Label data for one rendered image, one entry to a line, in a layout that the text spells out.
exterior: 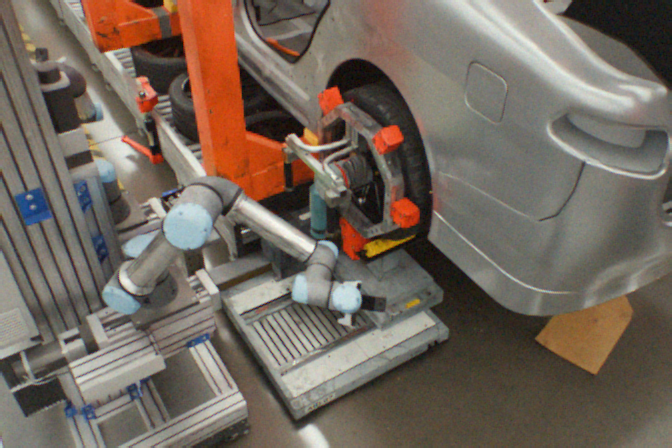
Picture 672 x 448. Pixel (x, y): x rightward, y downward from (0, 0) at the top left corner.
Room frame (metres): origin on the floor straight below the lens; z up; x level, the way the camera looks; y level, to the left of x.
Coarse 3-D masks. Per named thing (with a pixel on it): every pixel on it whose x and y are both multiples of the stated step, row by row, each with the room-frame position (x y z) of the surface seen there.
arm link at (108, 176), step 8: (96, 160) 1.94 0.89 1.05; (104, 160) 1.95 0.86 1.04; (104, 168) 1.90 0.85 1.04; (112, 168) 1.91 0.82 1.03; (104, 176) 1.86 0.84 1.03; (112, 176) 1.89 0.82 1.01; (104, 184) 1.86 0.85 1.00; (112, 184) 1.88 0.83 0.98; (112, 192) 1.87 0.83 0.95; (120, 192) 1.92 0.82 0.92; (112, 200) 1.86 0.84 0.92
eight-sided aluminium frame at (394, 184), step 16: (336, 112) 2.21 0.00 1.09; (352, 112) 2.20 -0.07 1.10; (320, 128) 2.32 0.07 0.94; (368, 128) 2.05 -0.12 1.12; (320, 144) 2.33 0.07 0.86; (368, 144) 2.02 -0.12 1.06; (320, 160) 2.33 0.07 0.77; (384, 160) 1.96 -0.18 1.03; (384, 176) 1.94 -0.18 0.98; (400, 176) 1.93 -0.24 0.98; (400, 192) 1.91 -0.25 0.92; (352, 208) 2.19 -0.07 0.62; (384, 208) 1.92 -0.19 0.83; (352, 224) 2.11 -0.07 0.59; (368, 224) 2.08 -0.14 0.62; (384, 224) 1.91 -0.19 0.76
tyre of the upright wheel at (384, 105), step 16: (384, 80) 2.36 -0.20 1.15; (352, 96) 2.27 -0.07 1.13; (368, 96) 2.19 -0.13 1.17; (384, 96) 2.19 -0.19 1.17; (400, 96) 2.19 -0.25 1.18; (368, 112) 2.18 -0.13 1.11; (384, 112) 2.09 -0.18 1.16; (400, 112) 2.10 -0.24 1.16; (336, 128) 2.38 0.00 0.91; (400, 128) 2.03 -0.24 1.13; (416, 128) 2.05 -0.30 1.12; (416, 144) 1.99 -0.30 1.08; (336, 160) 2.38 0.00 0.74; (400, 160) 1.99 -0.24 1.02; (416, 160) 1.95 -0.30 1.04; (416, 176) 1.92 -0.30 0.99; (416, 192) 1.90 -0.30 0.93; (416, 224) 1.90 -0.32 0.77; (400, 240) 1.97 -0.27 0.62
